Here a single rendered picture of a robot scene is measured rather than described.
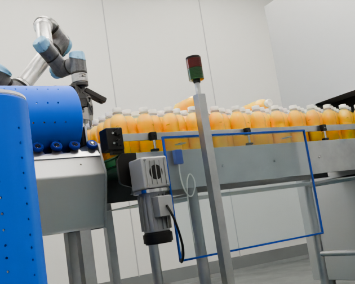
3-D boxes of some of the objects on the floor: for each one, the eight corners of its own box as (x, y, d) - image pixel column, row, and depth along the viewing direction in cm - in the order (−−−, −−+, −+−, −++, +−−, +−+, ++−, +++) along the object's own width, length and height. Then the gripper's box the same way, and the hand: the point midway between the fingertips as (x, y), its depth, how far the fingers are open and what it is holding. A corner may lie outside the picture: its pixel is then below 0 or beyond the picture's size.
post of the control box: (120, 363, 248) (93, 151, 262) (128, 361, 250) (101, 151, 264) (124, 365, 245) (96, 150, 259) (131, 362, 247) (103, 149, 261)
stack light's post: (235, 376, 203) (192, 96, 219) (244, 373, 205) (200, 95, 221) (242, 377, 200) (197, 93, 216) (250, 375, 202) (205, 93, 218)
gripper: (65, 87, 252) (71, 131, 249) (74, 79, 242) (80, 125, 239) (83, 87, 256) (88, 131, 253) (92, 80, 247) (97, 125, 244)
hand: (89, 125), depth 248 cm, fingers closed on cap, 4 cm apart
